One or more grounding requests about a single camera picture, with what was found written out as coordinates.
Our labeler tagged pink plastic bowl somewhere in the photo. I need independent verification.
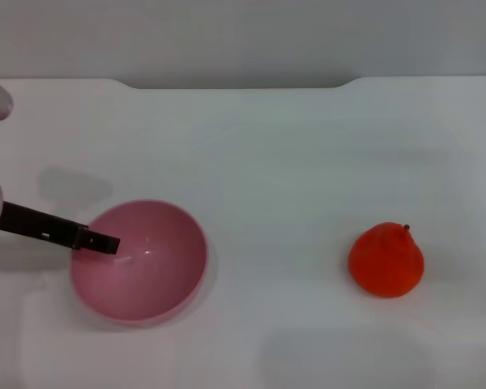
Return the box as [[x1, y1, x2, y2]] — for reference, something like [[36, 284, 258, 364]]
[[68, 198, 209, 324]]

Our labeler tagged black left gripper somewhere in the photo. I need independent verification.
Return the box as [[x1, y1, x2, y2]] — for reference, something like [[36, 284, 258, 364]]
[[0, 200, 122, 256]]

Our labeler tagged orange toy fruit with stem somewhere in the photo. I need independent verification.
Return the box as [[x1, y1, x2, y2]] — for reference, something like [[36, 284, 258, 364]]
[[347, 221, 425, 299]]

